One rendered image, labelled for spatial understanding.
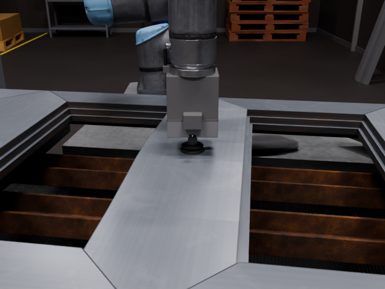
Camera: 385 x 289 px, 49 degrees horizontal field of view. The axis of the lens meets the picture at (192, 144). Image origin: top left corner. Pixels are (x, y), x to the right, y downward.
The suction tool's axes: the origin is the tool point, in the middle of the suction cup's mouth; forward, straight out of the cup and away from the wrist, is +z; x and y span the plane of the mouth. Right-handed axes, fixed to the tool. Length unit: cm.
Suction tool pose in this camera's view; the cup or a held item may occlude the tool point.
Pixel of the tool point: (192, 156)
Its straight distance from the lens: 74.4
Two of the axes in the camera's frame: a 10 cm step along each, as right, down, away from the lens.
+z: 0.0, 9.2, 3.9
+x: -0.1, -3.9, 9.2
